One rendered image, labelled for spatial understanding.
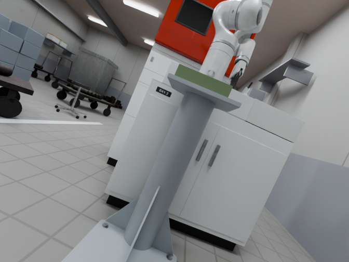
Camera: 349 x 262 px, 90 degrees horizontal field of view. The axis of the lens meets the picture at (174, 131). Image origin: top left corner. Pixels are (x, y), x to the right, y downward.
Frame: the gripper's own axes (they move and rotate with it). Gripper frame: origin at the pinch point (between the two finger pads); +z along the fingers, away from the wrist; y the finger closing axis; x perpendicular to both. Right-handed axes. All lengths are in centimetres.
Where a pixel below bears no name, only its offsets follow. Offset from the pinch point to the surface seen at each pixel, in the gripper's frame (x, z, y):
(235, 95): 2.8, 6.7, 3.0
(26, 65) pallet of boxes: -311, -1, -259
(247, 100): 10.7, 6.2, 3.2
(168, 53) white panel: -50, -31, -53
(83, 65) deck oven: -484, -190, -766
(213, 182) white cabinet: 13, 59, -8
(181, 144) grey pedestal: -19, 48, 20
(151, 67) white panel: -59, -13, -57
